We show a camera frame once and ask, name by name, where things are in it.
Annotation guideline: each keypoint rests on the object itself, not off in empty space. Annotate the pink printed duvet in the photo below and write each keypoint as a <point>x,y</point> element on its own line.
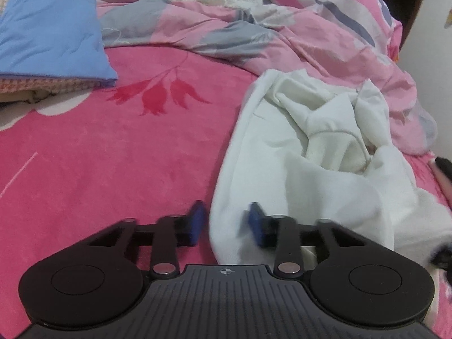
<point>317,35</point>

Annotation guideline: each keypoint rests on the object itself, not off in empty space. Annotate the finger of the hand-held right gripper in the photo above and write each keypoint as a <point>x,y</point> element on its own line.
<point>443,256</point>

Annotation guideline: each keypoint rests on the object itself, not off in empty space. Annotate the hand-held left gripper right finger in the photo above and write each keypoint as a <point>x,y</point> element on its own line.
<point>255,224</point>

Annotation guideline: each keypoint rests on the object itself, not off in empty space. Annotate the yellow wall sticker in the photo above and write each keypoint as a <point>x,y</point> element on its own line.
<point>447,23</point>

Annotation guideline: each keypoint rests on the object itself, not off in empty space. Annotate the houndstooth patterned blanket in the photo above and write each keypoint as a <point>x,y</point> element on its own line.
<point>53,84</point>

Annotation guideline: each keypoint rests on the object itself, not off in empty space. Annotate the blue folded cloth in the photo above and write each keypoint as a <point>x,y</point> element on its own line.
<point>53,24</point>

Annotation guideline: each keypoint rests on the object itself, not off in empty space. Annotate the beige folded cloth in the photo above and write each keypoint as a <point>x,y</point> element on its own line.
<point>21,97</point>

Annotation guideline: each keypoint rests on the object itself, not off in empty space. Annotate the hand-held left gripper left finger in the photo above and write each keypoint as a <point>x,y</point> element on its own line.
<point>197,222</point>

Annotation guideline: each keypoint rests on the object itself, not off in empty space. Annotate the pink floral bed blanket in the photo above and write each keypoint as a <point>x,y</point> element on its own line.
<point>106,166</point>

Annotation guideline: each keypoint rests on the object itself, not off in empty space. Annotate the white sweatshirt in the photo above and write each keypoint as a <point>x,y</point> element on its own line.
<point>317,183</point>

